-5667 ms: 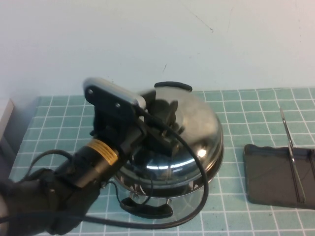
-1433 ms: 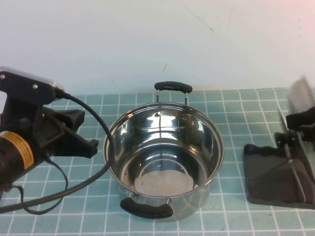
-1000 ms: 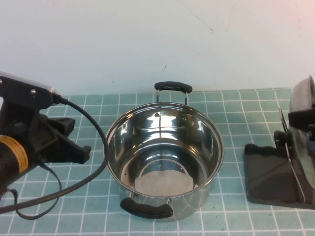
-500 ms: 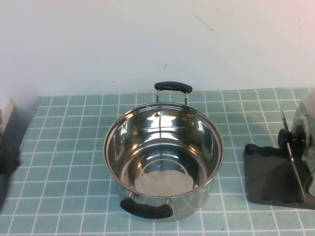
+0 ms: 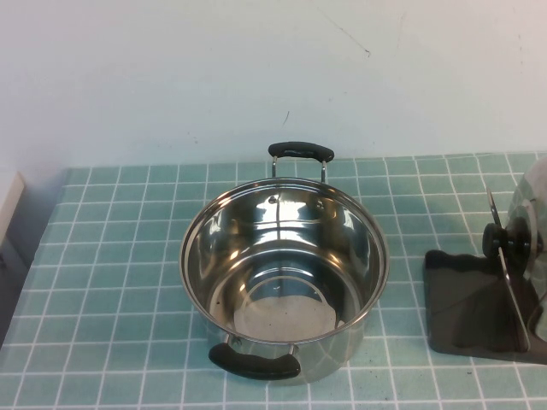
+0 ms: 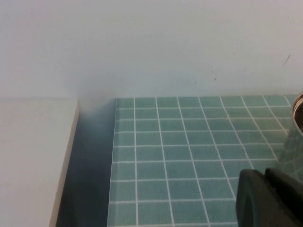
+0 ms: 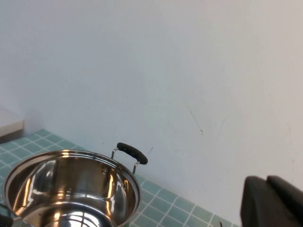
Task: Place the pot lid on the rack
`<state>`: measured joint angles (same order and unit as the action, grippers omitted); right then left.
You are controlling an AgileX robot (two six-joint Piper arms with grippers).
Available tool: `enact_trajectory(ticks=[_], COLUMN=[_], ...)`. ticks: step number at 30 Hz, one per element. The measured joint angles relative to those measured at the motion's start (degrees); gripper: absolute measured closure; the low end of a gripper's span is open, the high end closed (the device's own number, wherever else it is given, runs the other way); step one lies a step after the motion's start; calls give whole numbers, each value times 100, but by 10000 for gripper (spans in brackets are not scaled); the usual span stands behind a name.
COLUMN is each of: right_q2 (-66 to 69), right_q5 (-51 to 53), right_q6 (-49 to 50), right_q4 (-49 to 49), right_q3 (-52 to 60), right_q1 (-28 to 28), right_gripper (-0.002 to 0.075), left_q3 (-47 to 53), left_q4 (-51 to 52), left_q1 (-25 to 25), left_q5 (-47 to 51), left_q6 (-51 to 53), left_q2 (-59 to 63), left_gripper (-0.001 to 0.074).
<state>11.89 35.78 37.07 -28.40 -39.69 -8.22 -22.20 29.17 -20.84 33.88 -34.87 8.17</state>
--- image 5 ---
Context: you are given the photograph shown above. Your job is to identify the steel pot lid black knob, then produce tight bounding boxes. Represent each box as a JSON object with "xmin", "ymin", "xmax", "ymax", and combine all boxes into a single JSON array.
[{"xmin": 481, "ymin": 155, "xmax": 547, "ymax": 300}]

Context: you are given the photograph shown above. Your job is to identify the beige panel edge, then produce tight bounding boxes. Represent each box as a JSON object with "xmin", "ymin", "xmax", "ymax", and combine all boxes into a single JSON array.
[{"xmin": 0, "ymin": 170, "xmax": 40, "ymax": 274}]

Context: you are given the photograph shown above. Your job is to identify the stainless steel pot black handles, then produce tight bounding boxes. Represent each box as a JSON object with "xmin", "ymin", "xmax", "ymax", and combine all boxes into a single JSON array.
[{"xmin": 178, "ymin": 142, "xmax": 391, "ymax": 388}]

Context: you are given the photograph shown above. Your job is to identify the black lid rack metal wire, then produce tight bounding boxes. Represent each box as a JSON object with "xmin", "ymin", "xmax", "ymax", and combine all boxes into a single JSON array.
[{"xmin": 423, "ymin": 186, "xmax": 547, "ymax": 365}]

